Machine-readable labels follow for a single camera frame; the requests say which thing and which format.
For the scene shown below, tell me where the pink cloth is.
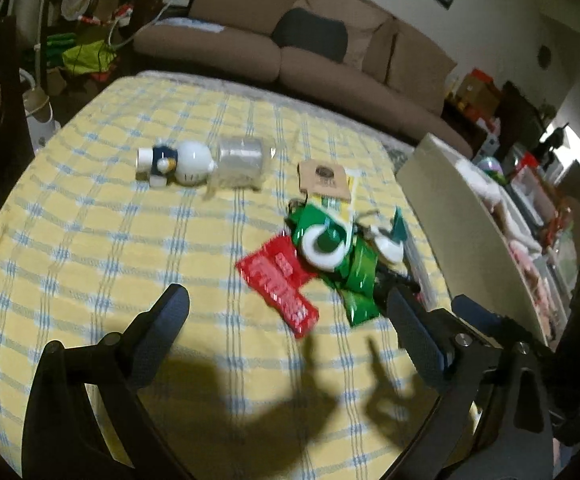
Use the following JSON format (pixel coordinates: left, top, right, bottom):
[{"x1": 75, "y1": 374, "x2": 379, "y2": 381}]
[{"x1": 510, "y1": 240, "x2": 568, "y2": 331}]

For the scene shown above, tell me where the brown paper card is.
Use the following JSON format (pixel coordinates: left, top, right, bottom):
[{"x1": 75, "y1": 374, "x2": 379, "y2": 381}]
[{"x1": 297, "y1": 160, "x2": 351, "y2": 197}]

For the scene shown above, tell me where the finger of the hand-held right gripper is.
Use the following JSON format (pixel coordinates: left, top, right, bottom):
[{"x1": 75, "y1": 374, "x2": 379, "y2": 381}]
[{"x1": 454, "y1": 294, "x2": 540, "y2": 348}]

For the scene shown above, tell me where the dark wooden chair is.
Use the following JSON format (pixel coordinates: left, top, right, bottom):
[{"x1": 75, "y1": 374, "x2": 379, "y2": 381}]
[{"x1": 0, "y1": 15, "x2": 37, "y2": 161}]

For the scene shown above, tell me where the brown sofa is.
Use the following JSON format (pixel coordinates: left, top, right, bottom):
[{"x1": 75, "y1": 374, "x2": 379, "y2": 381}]
[{"x1": 133, "y1": 0, "x2": 473, "y2": 156}]

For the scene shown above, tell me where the green snack packet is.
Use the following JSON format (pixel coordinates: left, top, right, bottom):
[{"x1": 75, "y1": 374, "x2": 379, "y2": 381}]
[{"x1": 337, "y1": 240, "x2": 388, "y2": 328}]

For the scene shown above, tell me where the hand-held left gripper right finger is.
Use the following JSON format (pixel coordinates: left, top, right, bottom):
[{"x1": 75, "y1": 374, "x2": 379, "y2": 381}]
[{"x1": 385, "y1": 287, "x2": 555, "y2": 480}]

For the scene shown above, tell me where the light brown pillow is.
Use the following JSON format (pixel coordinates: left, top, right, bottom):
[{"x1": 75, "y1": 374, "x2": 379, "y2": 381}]
[{"x1": 300, "y1": 0, "x2": 395, "y2": 81}]

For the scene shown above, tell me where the green bag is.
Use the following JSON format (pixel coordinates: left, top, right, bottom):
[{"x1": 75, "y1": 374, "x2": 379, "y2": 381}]
[{"x1": 45, "y1": 35, "x2": 118, "y2": 78}]

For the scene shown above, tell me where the yellow checked cloth desktop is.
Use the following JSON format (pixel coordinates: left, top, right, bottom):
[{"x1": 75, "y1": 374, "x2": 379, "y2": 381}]
[{"x1": 0, "y1": 72, "x2": 470, "y2": 480}]

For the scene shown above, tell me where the red packet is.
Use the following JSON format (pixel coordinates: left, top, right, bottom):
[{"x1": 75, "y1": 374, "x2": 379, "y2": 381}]
[{"x1": 235, "y1": 235, "x2": 321, "y2": 339}]

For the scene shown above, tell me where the penguin figure clear bottle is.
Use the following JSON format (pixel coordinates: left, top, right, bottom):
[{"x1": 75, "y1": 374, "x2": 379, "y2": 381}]
[{"x1": 137, "y1": 137, "x2": 277, "y2": 192}]

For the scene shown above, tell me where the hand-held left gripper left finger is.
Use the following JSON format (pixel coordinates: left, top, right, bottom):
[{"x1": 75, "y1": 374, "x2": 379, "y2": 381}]
[{"x1": 21, "y1": 282, "x2": 195, "y2": 480}]

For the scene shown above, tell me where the white storage box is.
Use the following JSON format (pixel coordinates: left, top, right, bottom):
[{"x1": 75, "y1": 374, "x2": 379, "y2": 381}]
[{"x1": 395, "y1": 132, "x2": 570, "y2": 348}]

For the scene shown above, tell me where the purple green round toy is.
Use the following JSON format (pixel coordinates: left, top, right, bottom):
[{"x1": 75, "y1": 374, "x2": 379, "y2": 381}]
[{"x1": 477, "y1": 156, "x2": 508, "y2": 182}]

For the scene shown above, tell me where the black cushion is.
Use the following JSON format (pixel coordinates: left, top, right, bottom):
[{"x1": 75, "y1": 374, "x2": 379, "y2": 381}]
[{"x1": 271, "y1": 8, "x2": 349, "y2": 63}]

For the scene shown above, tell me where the white fluffy towel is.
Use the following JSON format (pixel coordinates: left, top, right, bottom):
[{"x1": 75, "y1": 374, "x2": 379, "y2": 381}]
[{"x1": 452, "y1": 157, "x2": 508, "y2": 211}]

